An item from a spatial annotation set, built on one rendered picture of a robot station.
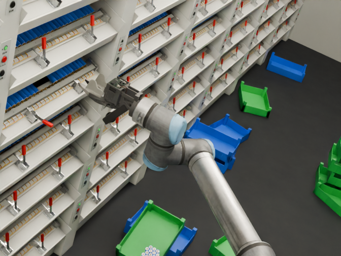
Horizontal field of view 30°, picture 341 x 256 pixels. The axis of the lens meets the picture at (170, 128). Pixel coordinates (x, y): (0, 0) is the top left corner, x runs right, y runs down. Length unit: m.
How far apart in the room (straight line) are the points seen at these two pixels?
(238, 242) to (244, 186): 1.91
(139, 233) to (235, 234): 1.28
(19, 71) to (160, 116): 0.46
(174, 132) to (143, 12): 0.65
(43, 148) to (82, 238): 0.88
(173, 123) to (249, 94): 2.73
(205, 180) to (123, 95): 0.38
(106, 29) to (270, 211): 1.76
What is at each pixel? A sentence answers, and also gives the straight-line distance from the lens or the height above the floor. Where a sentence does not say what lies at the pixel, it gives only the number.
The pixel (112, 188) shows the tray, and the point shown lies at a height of 0.14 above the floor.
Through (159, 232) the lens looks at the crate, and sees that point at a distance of 3.09.
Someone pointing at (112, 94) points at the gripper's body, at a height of 1.06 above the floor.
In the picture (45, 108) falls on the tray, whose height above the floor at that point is 0.95.
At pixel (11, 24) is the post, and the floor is 1.36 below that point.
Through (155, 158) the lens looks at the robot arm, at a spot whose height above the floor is 0.92.
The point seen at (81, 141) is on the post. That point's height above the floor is 0.63.
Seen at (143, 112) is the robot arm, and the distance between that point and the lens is 2.03.
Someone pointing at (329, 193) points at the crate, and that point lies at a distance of 4.02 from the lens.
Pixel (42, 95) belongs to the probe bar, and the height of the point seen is 0.99.
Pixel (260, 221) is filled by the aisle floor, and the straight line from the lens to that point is 3.55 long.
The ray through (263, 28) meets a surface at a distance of 4.93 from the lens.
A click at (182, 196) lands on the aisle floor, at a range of 3.49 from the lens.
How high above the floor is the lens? 2.12
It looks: 32 degrees down
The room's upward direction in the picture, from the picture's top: 19 degrees clockwise
